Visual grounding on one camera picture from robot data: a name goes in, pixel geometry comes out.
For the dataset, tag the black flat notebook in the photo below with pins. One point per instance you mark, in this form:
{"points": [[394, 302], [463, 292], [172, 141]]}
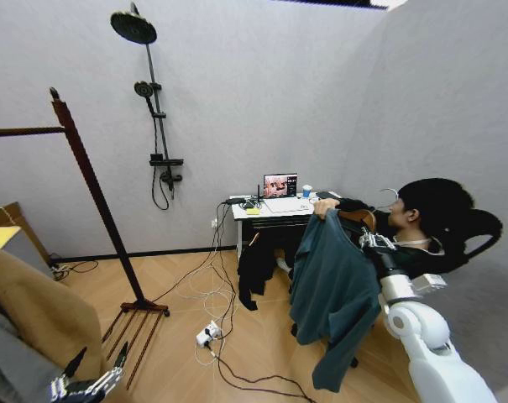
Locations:
{"points": [[329, 195]]}

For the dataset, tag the blue paper cup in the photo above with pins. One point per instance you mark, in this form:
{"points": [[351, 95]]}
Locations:
{"points": [[307, 192]]}

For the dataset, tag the cardboard box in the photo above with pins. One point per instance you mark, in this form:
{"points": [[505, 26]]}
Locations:
{"points": [[24, 235]]}

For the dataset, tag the black device with antenna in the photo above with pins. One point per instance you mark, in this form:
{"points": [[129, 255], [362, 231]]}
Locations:
{"points": [[241, 200]]}

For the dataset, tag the yellow sheet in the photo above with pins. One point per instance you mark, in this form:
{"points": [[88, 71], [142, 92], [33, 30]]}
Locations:
{"points": [[1, 237]]}

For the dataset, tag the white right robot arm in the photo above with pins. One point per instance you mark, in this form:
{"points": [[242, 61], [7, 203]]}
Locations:
{"points": [[430, 336]]}

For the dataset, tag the black shower mixer valve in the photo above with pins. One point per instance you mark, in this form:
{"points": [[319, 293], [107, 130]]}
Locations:
{"points": [[166, 161]]}

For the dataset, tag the black round overhead shower head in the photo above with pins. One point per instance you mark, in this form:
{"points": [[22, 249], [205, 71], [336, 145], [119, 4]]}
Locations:
{"points": [[134, 27]]}

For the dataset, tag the white desk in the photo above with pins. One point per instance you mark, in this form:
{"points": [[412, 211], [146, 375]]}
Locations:
{"points": [[245, 214]]}

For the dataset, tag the yellow sticky note pad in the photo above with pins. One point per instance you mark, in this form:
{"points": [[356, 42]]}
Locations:
{"points": [[252, 211]]}

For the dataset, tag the person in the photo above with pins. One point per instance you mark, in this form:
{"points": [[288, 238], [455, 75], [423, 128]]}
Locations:
{"points": [[442, 201]]}

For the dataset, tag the white power strip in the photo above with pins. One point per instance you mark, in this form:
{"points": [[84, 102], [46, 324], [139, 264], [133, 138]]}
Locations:
{"points": [[207, 333]]}

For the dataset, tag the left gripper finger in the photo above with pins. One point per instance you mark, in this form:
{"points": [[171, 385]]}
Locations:
{"points": [[120, 357], [75, 363]]}

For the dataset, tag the wooden clothes hanger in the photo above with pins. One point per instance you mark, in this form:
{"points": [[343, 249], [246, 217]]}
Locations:
{"points": [[360, 215]]}

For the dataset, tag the white wall socket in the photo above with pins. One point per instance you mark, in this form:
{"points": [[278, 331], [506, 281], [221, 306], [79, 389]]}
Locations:
{"points": [[214, 223]]}

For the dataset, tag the black hand shower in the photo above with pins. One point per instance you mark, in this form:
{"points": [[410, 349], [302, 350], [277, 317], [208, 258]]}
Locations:
{"points": [[143, 89]]}

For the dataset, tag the black hanging garment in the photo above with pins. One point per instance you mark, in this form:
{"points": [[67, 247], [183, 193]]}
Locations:
{"points": [[255, 273]]}

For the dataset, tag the grey garment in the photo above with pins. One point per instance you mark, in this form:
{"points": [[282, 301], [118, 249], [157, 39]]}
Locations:
{"points": [[14, 361]]}

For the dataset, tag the brown wooden clothes rack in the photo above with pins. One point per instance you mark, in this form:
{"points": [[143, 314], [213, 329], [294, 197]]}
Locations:
{"points": [[90, 176]]}

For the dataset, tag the black shower riser pipe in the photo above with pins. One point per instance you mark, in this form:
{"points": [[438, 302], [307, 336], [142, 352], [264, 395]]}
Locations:
{"points": [[156, 109]]}

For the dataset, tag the tan garment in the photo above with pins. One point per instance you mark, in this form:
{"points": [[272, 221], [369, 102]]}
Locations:
{"points": [[43, 302]]}

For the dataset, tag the open laptop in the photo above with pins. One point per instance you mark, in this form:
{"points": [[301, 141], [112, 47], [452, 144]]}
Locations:
{"points": [[281, 197]]}

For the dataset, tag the teal long-sleeve garment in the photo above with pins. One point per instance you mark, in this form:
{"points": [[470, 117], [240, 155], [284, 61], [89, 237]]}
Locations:
{"points": [[333, 285]]}

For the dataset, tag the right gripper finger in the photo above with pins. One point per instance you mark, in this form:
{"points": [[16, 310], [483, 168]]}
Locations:
{"points": [[368, 239], [386, 242]]}

